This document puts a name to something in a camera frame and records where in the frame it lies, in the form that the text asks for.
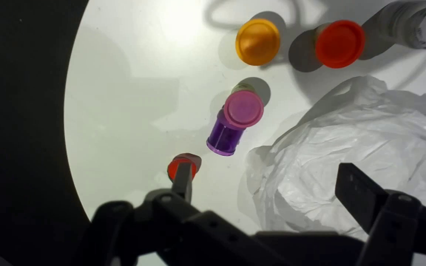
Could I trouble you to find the dough tub with pink lid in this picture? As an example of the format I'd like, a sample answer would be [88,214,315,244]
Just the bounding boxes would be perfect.
[222,83,266,131]

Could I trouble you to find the dough tub with yellow lid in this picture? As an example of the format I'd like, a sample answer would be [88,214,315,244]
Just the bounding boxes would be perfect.
[233,18,282,68]

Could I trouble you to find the small red capped container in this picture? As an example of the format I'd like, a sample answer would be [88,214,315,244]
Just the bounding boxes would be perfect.
[165,152,202,183]

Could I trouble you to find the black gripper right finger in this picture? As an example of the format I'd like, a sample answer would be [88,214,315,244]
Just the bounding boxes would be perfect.
[334,161,426,266]

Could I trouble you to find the small bottle with white cap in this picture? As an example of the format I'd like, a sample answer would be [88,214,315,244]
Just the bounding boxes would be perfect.
[389,1,426,50]

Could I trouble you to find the dough tub with orange lid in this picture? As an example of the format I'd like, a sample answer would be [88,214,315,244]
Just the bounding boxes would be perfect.
[313,19,367,69]

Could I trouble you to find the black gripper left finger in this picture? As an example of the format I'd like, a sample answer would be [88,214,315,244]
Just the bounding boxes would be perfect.
[71,161,284,266]

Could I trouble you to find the translucent white plastic bag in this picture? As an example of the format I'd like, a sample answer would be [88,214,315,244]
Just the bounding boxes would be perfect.
[244,74,426,248]

